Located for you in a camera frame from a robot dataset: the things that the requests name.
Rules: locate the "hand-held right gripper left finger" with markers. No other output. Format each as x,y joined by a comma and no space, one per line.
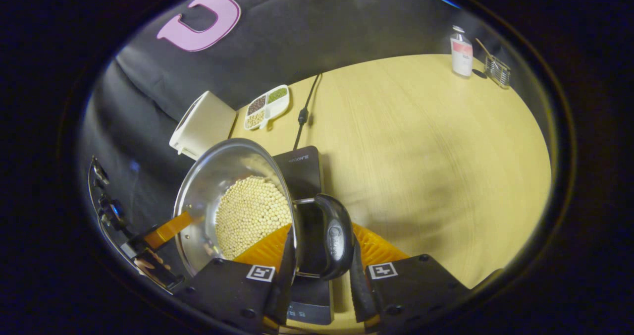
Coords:
285,285

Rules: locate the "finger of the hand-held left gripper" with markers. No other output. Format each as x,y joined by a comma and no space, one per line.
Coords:
171,228

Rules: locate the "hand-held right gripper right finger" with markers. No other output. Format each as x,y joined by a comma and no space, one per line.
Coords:
360,290

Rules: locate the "stainless steel pot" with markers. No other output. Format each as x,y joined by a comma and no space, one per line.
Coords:
208,186

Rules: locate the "pile of yellow soybeans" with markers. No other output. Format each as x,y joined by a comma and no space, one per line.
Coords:
250,213

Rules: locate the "black induction cooktop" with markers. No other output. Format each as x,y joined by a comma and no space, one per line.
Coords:
302,174

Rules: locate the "white toaster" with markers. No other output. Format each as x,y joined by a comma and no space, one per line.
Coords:
205,124

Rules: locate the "white divided bean dish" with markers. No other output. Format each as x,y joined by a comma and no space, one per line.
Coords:
267,108

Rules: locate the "black round disc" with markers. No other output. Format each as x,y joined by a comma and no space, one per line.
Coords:
479,73

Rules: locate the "clear bottle with pink label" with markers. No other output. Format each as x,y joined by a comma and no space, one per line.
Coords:
461,57

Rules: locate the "wooden stick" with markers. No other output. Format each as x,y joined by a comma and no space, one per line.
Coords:
483,46

